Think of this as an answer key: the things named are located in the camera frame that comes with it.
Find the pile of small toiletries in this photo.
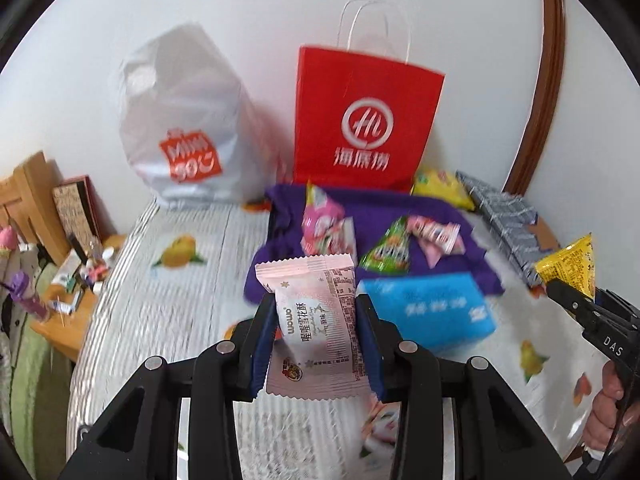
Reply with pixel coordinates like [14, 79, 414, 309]
[50, 232, 118, 316]

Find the yellow chip bag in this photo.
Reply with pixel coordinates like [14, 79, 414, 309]
[411, 169, 476, 211]

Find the brown door frame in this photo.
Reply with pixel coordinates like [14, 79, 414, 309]
[502, 0, 566, 196]

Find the green cloth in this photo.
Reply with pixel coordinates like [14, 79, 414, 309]
[0, 260, 76, 466]

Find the red patterned box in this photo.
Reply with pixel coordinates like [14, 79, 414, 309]
[52, 175, 103, 251]

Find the yellow triangular snack packet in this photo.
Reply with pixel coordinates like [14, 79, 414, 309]
[532, 232, 598, 303]

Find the pink and yellow snack packet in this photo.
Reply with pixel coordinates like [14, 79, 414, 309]
[300, 180, 346, 256]

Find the red paper bag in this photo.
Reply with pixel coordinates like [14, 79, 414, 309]
[292, 0, 446, 193]

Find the purple towel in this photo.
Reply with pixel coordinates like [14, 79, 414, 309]
[244, 182, 506, 306]

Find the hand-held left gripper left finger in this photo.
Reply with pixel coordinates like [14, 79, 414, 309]
[57, 296, 281, 480]

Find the white plastic bag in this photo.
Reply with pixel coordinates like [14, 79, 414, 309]
[117, 22, 281, 206]

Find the purple bottle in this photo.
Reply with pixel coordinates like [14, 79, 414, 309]
[10, 270, 51, 321]

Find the blue tissue pack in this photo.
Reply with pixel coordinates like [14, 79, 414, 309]
[357, 272, 497, 353]

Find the person's right hand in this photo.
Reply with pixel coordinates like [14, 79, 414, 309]
[585, 360, 627, 456]

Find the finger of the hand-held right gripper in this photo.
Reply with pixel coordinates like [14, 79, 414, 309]
[545, 280, 597, 329]

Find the wooden nightstand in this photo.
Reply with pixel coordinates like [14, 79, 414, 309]
[30, 232, 128, 361]

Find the pink and white snack packet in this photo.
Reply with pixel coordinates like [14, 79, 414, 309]
[325, 217, 358, 266]

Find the green snack packet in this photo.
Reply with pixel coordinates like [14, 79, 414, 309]
[359, 216, 413, 275]

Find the grey plaid cloth bag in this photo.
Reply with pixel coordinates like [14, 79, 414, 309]
[455, 170, 561, 288]

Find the fruit print bedsheet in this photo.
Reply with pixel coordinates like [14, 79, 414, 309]
[67, 195, 626, 480]

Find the pale pink snack packet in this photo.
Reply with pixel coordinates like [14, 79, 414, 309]
[255, 254, 373, 400]

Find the wooden headboard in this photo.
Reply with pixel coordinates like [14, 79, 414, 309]
[0, 152, 71, 271]

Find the red and white candy packet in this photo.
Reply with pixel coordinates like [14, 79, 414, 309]
[407, 215, 466, 267]

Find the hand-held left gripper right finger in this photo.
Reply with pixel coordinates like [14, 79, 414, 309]
[354, 294, 573, 480]

